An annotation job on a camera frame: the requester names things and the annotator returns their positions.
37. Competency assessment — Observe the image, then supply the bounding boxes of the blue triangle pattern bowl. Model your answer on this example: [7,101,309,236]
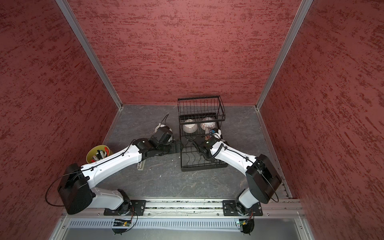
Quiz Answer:
[200,117,217,132]

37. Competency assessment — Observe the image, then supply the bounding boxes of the pink striped bowl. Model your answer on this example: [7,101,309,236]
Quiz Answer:
[182,119,199,134]

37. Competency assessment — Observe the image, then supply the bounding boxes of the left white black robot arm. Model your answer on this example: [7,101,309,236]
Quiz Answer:
[57,138,183,216]

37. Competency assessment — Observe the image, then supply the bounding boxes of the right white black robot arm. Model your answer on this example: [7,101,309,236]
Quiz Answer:
[188,135,282,212]

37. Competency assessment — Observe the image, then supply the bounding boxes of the markers in yellow cup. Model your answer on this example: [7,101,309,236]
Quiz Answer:
[91,146,110,162]

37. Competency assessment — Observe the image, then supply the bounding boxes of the yellow cup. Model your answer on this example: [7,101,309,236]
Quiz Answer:
[85,144,112,164]

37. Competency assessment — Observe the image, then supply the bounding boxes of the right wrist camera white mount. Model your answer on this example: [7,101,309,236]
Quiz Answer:
[209,128,222,139]

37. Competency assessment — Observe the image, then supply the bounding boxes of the black wire dish rack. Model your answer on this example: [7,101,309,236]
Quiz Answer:
[178,96,228,172]

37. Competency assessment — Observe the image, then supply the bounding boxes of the aluminium front rail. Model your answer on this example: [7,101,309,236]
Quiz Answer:
[61,197,307,218]

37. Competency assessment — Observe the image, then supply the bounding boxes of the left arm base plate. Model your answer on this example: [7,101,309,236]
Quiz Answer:
[104,200,147,217]

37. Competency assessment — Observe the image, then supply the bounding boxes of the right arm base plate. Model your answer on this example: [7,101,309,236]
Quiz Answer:
[222,200,263,217]

